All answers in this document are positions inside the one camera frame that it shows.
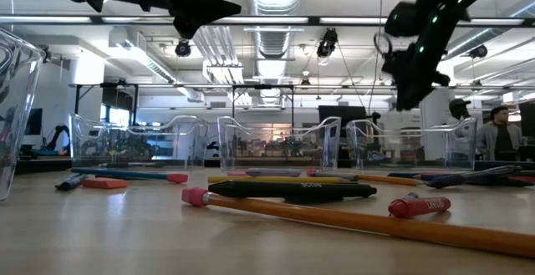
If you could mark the indigo crayon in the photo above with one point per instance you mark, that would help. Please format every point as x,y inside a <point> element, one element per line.
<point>403,175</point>

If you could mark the orange pencil with pink eraser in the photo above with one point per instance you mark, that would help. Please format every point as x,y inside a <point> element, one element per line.
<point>376,224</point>
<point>388,179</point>

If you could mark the purple pen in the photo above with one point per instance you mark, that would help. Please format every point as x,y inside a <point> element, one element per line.
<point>472,176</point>

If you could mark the dark green pencil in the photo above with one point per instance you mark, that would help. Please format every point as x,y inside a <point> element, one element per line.
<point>501,182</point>

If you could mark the periwinkle pen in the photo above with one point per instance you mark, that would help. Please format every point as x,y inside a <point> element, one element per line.
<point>271,173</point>

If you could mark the yellow pencil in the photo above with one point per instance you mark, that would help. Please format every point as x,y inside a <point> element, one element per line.
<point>271,179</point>

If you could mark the pink eraser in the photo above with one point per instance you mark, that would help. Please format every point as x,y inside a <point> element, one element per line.
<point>238,174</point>

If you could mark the black pen with silver clip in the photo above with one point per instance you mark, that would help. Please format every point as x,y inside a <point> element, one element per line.
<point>138,165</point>

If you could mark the blue pencil with pink eraser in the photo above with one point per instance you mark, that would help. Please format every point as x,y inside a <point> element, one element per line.
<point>125,174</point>

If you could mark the red eraser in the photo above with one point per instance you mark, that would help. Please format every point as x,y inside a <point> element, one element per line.
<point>104,183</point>

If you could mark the dark blue crayon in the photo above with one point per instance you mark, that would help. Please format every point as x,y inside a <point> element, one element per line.
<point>64,185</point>

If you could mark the clear plastic bin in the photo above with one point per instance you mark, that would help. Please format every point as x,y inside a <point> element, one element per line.
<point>409,149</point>
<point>276,149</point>
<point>138,145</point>
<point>16,120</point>

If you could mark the person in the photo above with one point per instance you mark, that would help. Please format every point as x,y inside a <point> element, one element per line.
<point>499,137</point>
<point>460,112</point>

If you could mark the black monitor screen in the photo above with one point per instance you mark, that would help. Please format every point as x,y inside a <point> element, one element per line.
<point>342,115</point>
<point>528,118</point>
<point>34,121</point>

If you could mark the blue marker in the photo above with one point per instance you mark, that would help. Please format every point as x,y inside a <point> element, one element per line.
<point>415,195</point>

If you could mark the red crayon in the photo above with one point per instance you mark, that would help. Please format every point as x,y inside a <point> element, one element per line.
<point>418,207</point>

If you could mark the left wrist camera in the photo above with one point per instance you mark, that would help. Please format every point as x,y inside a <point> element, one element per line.
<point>186,26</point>

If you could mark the black ceiling camera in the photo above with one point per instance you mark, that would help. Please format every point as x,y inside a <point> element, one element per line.
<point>477,51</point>
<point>183,48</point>
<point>327,43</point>

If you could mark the black gantry frame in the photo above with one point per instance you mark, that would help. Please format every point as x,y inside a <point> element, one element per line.
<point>263,86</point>
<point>104,85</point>

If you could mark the black overhead rail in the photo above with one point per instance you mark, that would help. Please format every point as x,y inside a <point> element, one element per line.
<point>313,20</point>

